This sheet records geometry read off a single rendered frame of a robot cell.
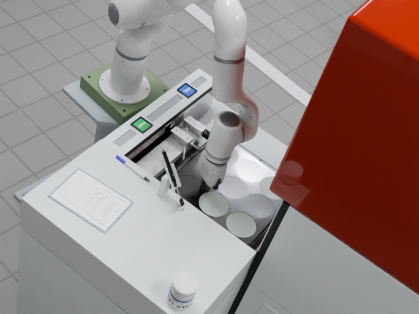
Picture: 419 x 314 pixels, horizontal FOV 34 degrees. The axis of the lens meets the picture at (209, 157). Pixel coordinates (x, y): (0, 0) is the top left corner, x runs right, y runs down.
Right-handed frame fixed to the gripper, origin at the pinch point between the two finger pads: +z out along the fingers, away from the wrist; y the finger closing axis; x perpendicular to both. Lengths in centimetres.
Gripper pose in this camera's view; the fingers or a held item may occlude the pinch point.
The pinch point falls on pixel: (205, 185)
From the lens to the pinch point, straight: 222.6
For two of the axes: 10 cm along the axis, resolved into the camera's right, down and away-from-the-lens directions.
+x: 8.5, -2.2, 4.7
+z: -2.3, 6.5, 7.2
